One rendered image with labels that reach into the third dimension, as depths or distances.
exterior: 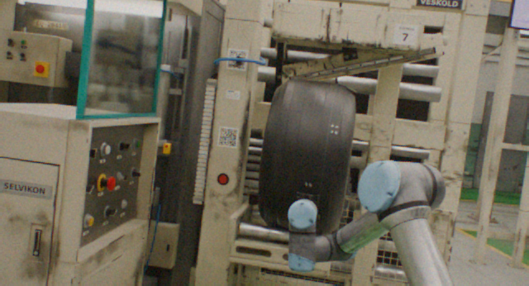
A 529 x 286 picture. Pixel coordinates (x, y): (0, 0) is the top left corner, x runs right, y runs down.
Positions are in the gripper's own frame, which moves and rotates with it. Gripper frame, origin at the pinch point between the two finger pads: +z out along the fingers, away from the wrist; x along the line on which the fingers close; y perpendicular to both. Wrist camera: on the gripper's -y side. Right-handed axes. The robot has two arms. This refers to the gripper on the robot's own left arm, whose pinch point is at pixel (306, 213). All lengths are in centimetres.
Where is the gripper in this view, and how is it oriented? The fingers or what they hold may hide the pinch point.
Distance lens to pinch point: 183.7
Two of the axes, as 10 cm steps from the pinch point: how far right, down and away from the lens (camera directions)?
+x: -9.8, -1.3, 1.3
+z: 1.2, 0.7, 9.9
